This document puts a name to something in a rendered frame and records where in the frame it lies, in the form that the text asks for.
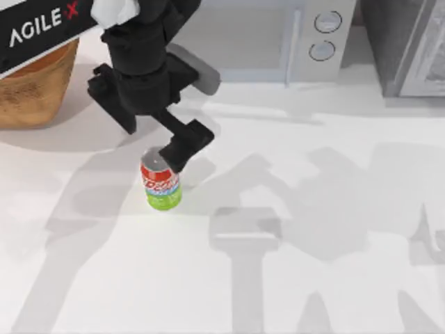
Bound brown woven basket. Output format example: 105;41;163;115
0;37;81;131

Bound red and green can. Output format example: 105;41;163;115
140;147;184;212

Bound grey cabinet with dark inside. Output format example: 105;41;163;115
359;0;445;99

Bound pale grey cabinet door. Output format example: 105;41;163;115
398;0;445;97

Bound pale microwave door handle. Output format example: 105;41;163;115
284;9;302;87

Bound round microwave knob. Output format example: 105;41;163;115
314;10;343;34
308;39;337;63

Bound pale microwave oven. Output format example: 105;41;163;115
175;0;359;88

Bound pale microwave door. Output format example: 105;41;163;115
194;0;302;87

